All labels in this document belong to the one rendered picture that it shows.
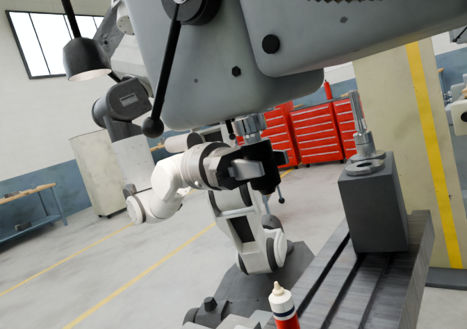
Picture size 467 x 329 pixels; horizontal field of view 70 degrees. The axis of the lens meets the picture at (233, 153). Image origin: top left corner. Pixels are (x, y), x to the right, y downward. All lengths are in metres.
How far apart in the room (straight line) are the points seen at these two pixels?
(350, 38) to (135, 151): 0.70
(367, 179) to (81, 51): 0.63
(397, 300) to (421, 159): 1.58
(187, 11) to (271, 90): 0.12
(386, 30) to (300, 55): 0.07
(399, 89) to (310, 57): 1.86
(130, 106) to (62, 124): 7.86
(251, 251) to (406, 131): 1.24
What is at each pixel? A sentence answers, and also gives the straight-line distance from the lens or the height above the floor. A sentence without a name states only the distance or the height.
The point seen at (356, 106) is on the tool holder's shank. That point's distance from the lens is 0.93.
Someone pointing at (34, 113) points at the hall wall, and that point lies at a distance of 8.57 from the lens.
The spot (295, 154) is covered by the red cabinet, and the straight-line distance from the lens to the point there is 5.78.
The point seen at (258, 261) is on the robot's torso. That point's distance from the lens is 1.43.
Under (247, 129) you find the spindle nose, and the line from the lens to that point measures 0.48.
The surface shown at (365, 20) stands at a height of 1.36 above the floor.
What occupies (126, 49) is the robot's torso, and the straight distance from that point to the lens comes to 0.99.
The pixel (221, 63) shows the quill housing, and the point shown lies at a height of 1.37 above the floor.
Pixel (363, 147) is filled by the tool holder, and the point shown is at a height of 1.13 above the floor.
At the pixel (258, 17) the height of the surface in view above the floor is 1.40.
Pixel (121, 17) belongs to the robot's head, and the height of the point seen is 1.60.
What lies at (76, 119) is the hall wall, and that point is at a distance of 8.91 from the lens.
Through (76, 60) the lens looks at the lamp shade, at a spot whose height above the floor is 1.46.
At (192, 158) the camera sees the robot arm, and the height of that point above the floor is 1.26.
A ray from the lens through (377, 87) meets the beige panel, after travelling 2.19.
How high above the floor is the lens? 1.32
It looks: 8 degrees down
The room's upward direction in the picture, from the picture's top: 16 degrees counter-clockwise
